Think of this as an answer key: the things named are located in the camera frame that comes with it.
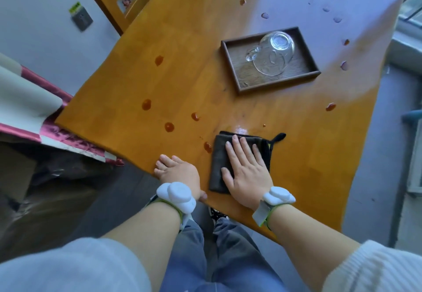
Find person's right forearm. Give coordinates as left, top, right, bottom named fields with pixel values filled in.
left=265, top=204, right=362, bottom=283

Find white sweater sleeve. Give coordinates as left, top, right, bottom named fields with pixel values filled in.
left=0, top=237, right=153, bottom=292
left=321, top=239, right=422, bottom=292

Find brown cardboard box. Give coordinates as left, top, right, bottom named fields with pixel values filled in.
left=0, top=141, right=116, bottom=263

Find dark wooden tray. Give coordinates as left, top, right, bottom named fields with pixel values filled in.
left=220, top=26, right=322, bottom=95

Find white radiator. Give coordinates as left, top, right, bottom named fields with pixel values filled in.
left=406, top=126, right=422, bottom=197

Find white wrist tracker green strap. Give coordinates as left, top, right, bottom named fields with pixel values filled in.
left=145, top=182, right=198, bottom=232
left=252, top=186, right=296, bottom=228

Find wooden chair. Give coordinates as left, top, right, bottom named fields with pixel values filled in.
left=73, top=0, right=174, bottom=36

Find person's left forearm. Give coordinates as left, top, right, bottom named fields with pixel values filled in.
left=102, top=201, right=184, bottom=292

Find grey wall socket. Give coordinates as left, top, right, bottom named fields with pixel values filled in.
left=69, top=2, right=94, bottom=32

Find white sweater left sleeve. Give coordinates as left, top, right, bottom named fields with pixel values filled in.
left=0, top=237, right=153, bottom=292

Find person's right hand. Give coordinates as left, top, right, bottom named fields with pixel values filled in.
left=220, top=135, right=274, bottom=210

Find window frame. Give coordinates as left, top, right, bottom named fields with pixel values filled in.
left=388, top=0, right=422, bottom=75

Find brown liquid drops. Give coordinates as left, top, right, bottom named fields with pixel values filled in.
left=141, top=0, right=351, bottom=154

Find blue jeans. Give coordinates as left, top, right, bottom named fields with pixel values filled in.
left=160, top=218, right=288, bottom=292

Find black patterned shoe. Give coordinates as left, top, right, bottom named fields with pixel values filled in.
left=209, top=207, right=230, bottom=224

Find beige and pink folded box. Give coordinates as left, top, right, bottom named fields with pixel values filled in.
left=0, top=53, right=124, bottom=167

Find dark grey cleaning cloth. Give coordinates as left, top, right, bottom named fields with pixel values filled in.
left=209, top=131, right=287, bottom=194

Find person's left hand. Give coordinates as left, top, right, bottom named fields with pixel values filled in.
left=154, top=154, right=208, bottom=203

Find white sweater right sleeve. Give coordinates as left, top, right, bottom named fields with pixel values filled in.
left=321, top=239, right=422, bottom=292

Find clear glass mug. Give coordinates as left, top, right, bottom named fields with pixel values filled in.
left=245, top=31, right=295, bottom=77

